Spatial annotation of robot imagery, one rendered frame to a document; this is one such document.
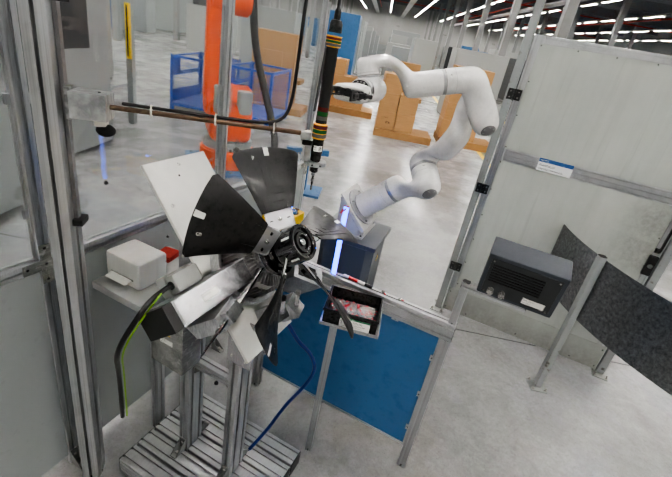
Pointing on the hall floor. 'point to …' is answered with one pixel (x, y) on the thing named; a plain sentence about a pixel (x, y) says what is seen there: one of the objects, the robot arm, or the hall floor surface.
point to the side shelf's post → (157, 391)
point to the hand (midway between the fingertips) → (340, 93)
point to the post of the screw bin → (320, 387)
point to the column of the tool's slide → (62, 218)
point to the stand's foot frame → (206, 450)
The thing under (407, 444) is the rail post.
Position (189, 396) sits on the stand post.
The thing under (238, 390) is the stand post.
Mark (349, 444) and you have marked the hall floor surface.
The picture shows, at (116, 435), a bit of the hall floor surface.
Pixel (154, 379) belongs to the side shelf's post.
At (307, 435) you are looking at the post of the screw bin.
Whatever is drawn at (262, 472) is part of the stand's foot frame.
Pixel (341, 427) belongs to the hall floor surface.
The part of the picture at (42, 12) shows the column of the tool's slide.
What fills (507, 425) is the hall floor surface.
